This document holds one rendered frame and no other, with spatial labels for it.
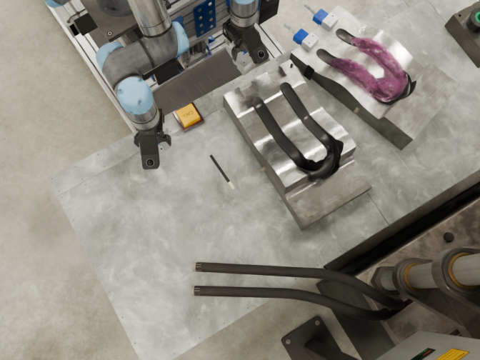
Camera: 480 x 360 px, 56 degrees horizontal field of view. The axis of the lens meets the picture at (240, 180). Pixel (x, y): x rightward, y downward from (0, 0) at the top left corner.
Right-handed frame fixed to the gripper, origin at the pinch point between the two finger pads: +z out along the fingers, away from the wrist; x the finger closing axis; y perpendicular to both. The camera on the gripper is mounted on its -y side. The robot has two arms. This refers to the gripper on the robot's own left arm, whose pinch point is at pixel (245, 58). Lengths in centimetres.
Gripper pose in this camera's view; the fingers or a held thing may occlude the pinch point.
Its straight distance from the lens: 149.7
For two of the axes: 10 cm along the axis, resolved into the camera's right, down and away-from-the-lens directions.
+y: -6.3, -7.6, 1.9
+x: -7.8, 6.0, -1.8
